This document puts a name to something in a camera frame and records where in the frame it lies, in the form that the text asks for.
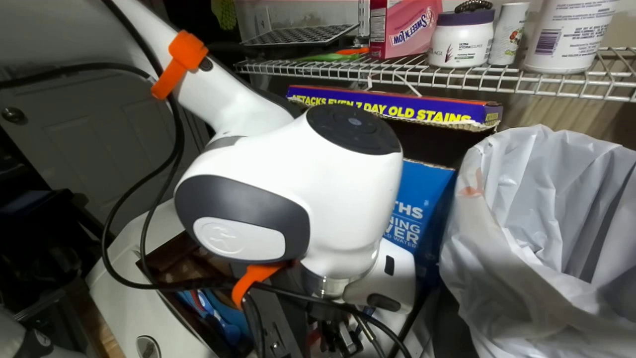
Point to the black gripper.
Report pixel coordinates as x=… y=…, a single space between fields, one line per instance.
x=334 y=334

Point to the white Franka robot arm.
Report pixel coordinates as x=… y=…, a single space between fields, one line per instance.
x=344 y=199

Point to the brown wooden cutlery rack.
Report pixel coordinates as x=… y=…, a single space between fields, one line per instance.
x=171 y=260

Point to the blue plastic spoon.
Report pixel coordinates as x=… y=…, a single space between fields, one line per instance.
x=199 y=308
x=225 y=324

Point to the orange blue detergent box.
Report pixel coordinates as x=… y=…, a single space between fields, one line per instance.
x=424 y=191

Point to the round grey washer cap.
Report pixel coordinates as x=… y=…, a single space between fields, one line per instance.
x=147 y=346

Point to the light wooden plank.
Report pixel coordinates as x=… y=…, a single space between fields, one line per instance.
x=110 y=340

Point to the trash bin with white liner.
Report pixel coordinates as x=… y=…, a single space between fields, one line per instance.
x=543 y=230

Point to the flat orange green item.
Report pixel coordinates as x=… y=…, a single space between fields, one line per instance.
x=344 y=51

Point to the grey grid tray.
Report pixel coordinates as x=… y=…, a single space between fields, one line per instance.
x=298 y=32

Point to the black bulky equipment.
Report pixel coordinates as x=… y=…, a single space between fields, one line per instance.
x=32 y=250

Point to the pink cardboard box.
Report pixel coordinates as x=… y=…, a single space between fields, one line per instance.
x=408 y=30

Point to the white jar with dark lid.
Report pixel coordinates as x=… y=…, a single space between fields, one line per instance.
x=459 y=41

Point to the grey panel door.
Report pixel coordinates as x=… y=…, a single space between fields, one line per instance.
x=66 y=145

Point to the white printed bottle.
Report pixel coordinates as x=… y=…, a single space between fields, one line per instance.
x=509 y=32

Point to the large round tub container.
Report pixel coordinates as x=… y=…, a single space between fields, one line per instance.
x=569 y=39

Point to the round door knob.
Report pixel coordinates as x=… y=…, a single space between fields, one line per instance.
x=12 y=115

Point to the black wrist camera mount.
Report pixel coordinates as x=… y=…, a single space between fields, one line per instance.
x=275 y=328

